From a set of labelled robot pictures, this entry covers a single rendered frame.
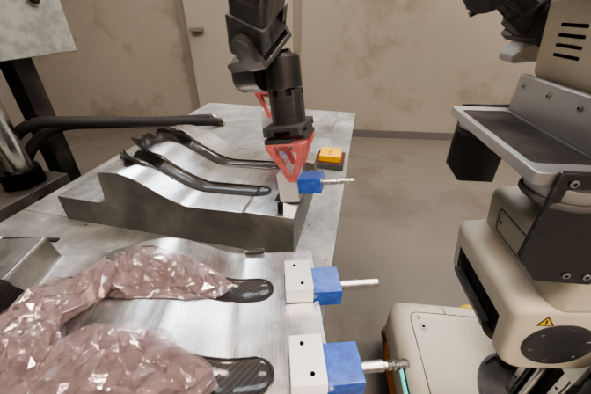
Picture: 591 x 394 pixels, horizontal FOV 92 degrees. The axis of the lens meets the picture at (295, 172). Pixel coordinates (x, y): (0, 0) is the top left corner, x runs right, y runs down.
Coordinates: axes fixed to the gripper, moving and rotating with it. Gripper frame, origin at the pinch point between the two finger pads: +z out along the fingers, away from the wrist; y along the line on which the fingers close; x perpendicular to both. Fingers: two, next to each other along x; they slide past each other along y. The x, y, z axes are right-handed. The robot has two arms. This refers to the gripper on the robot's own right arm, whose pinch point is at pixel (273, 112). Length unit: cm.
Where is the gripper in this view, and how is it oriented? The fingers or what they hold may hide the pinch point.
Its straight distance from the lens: 80.1
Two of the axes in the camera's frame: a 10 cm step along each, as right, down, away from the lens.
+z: 0.2, 8.7, 4.9
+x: 9.7, 1.0, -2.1
